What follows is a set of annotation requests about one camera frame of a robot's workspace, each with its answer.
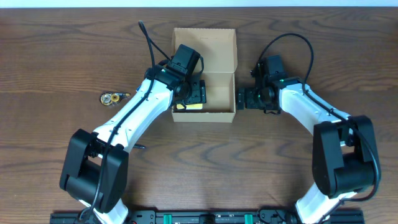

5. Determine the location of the yellow spiral notepad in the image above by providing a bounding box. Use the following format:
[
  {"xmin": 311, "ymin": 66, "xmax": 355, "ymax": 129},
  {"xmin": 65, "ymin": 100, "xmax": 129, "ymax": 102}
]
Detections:
[{"xmin": 176, "ymin": 103, "xmax": 203, "ymax": 110}]

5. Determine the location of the brown cardboard box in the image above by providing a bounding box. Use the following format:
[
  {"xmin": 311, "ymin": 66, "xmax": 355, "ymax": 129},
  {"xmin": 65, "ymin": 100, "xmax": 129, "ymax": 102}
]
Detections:
[{"xmin": 172, "ymin": 28, "xmax": 238, "ymax": 123}]

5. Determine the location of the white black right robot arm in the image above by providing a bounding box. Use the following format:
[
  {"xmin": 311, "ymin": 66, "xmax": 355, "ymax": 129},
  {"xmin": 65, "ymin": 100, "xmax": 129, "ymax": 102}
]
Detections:
[{"xmin": 237, "ymin": 78, "xmax": 381, "ymax": 223}]

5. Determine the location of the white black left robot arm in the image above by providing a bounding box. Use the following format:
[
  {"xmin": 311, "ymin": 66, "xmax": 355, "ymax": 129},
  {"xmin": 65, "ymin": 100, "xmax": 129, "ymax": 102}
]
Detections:
[{"xmin": 60, "ymin": 78, "xmax": 174, "ymax": 223}]

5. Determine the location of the black pen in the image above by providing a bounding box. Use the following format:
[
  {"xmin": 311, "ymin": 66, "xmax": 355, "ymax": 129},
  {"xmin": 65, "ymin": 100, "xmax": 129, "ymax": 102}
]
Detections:
[{"xmin": 133, "ymin": 144, "xmax": 146, "ymax": 149}]

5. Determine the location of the orange black correction tape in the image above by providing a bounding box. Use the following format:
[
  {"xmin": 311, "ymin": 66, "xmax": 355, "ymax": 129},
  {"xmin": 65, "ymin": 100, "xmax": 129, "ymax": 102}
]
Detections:
[{"xmin": 99, "ymin": 92, "xmax": 131, "ymax": 106}]

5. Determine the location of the black mounting rail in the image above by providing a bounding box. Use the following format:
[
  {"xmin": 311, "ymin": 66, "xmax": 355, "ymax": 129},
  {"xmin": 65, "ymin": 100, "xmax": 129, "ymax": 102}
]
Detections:
[{"xmin": 49, "ymin": 209, "xmax": 365, "ymax": 224}]

